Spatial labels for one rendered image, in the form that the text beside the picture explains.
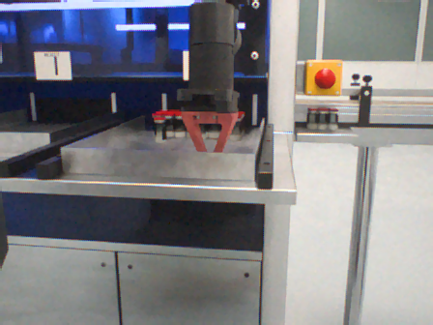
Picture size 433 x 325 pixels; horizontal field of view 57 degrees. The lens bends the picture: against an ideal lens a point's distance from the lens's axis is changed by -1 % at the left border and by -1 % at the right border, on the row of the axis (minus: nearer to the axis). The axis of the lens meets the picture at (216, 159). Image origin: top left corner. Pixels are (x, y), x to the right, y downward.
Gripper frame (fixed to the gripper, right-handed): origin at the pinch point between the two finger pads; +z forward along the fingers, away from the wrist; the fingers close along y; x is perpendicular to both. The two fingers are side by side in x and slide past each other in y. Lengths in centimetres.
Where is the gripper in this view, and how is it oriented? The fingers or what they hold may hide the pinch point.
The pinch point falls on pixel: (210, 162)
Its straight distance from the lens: 52.3
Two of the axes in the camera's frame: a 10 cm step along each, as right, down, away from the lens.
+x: -9.9, -0.3, 1.5
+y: 1.5, -1.1, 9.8
